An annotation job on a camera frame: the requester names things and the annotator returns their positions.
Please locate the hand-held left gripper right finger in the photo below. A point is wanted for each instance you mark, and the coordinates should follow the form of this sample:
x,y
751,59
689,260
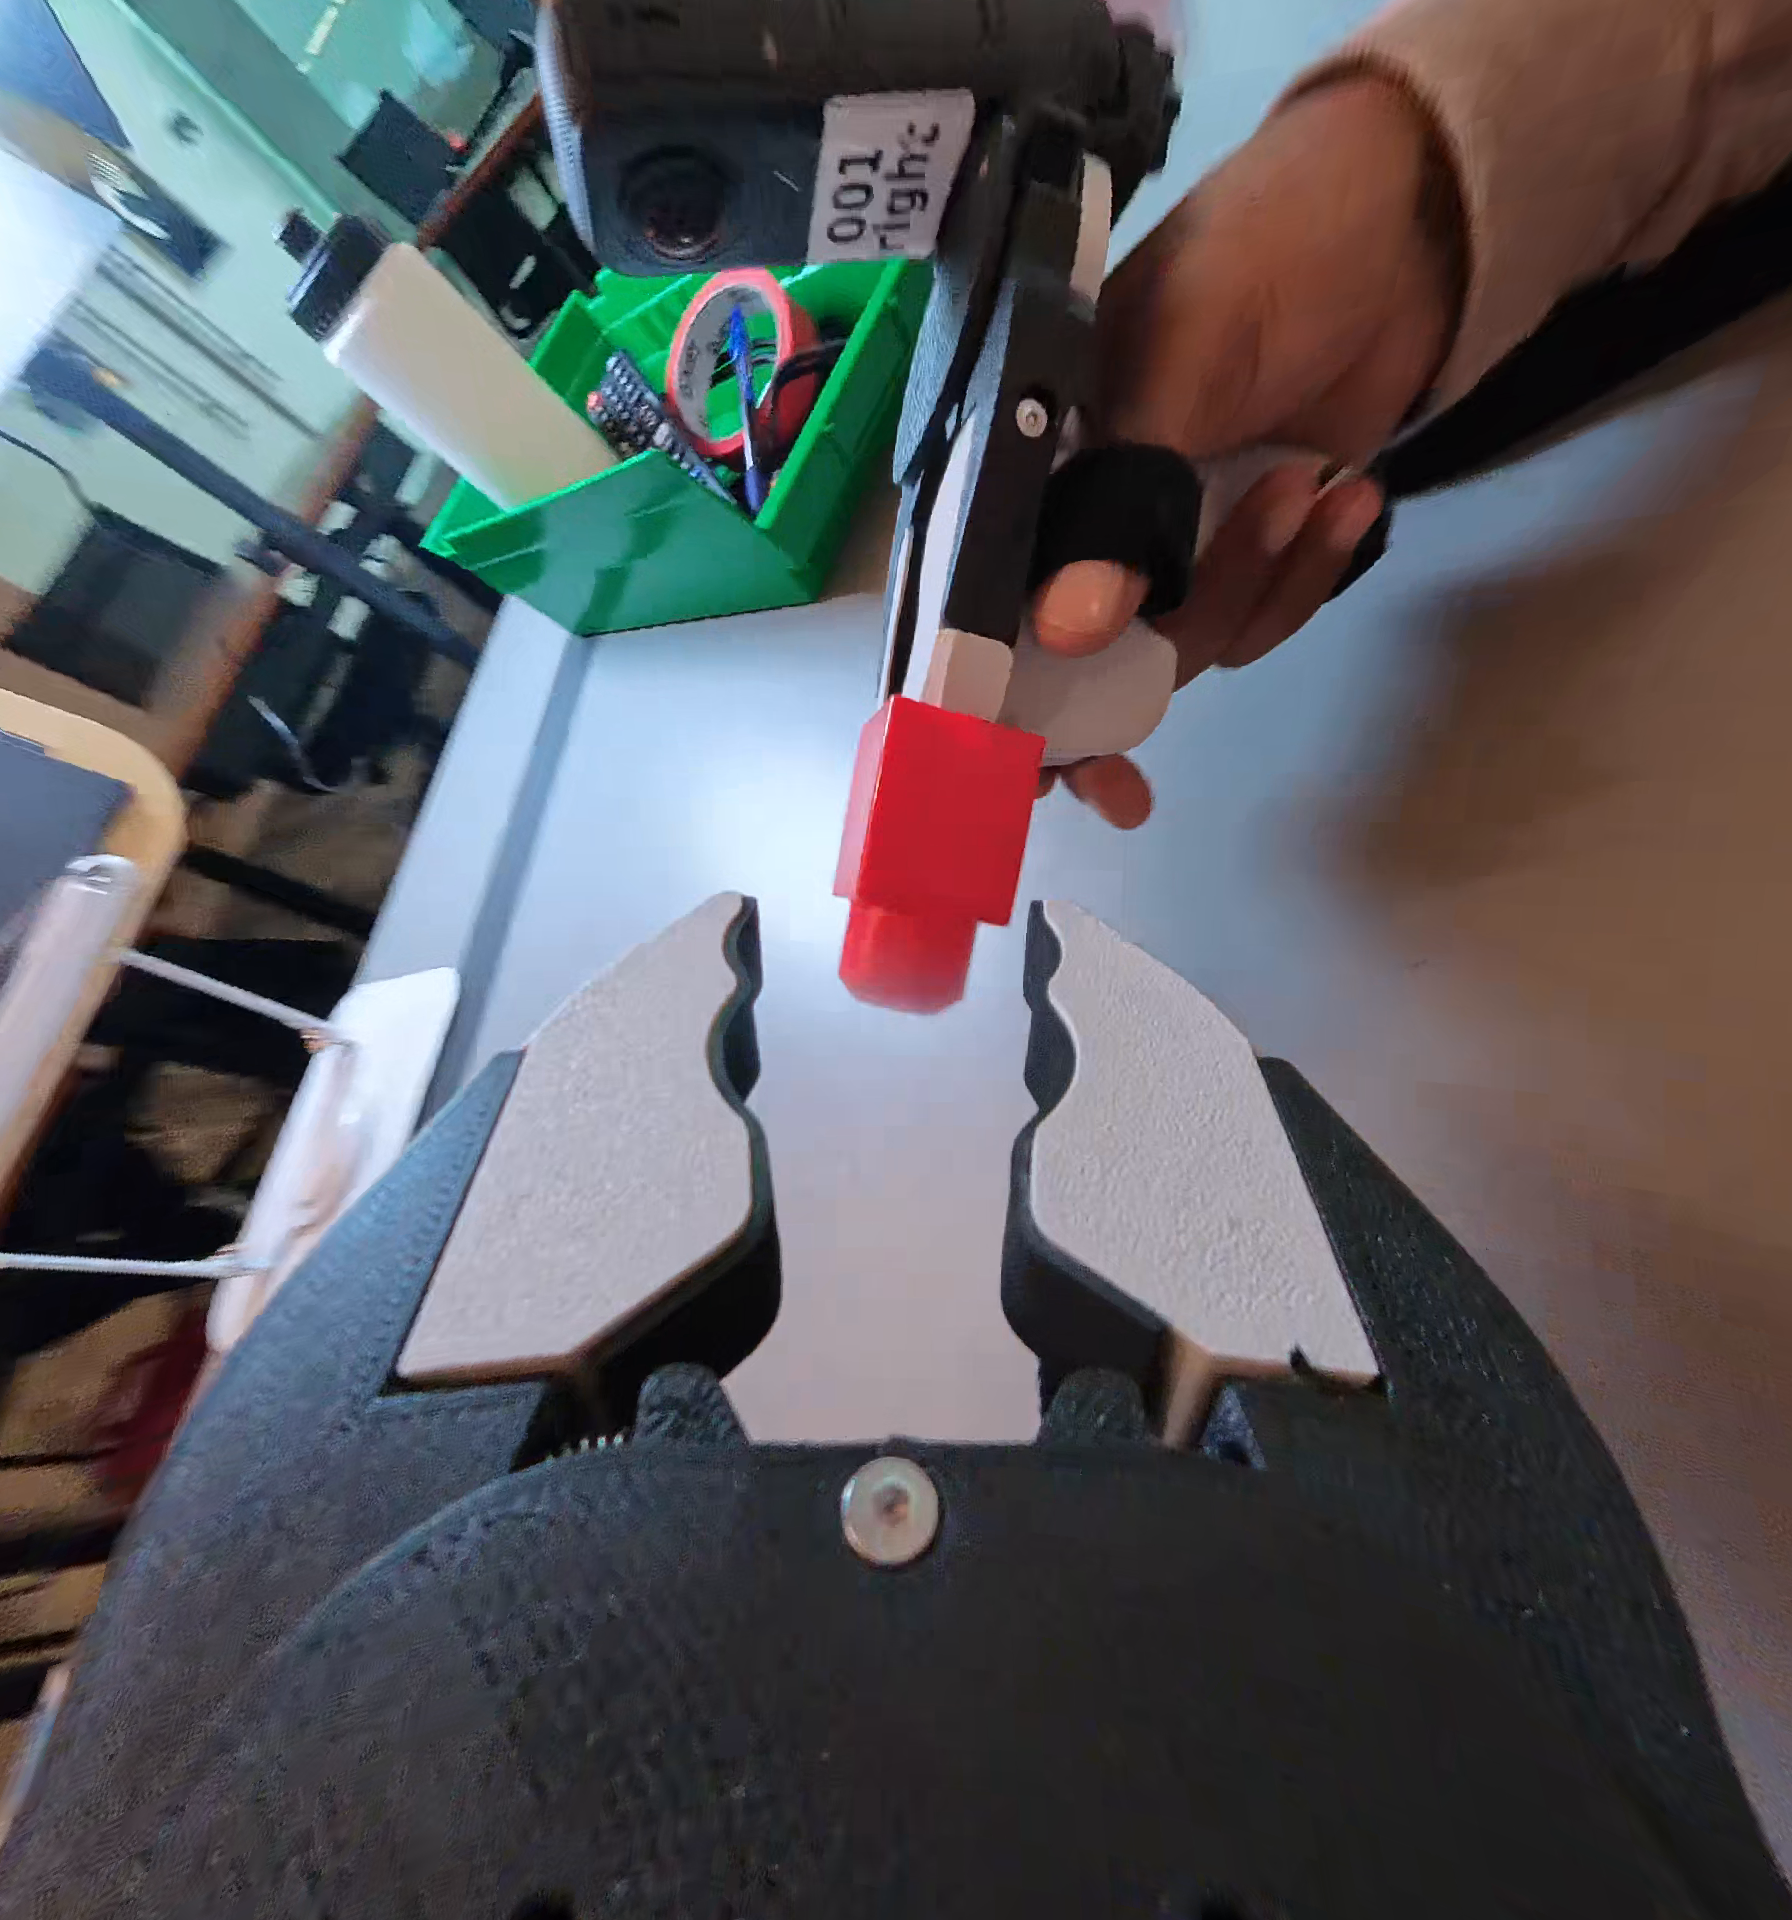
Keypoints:
x,y
1180,1200

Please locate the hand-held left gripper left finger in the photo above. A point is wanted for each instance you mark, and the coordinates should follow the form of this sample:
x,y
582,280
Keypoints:
x,y
580,1200

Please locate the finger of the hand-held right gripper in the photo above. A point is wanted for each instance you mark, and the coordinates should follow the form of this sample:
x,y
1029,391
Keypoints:
x,y
937,570
975,675

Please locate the green plastic bin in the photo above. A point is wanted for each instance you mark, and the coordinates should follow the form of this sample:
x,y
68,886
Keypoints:
x,y
656,557

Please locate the person's right forearm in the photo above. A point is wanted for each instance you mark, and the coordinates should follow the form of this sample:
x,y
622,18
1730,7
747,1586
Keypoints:
x,y
1660,149

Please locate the person's right hand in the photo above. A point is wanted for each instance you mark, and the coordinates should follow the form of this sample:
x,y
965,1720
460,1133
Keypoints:
x,y
1286,301

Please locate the blue pen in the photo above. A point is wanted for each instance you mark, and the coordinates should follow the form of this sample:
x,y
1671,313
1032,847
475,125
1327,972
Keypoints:
x,y
746,406

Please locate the red tape roll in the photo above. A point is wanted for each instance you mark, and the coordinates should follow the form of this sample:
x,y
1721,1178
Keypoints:
x,y
735,281

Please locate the black remote control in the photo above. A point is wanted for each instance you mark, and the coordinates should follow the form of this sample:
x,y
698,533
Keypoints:
x,y
656,428

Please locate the white metal rod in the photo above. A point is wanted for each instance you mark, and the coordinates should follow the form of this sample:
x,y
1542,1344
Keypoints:
x,y
116,1265
221,993

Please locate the white bottle black cap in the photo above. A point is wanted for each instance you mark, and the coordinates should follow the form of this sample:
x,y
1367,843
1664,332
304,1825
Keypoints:
x,y
460,391

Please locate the black light stand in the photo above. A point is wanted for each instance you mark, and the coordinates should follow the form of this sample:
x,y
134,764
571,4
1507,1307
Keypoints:
x,y
356,578

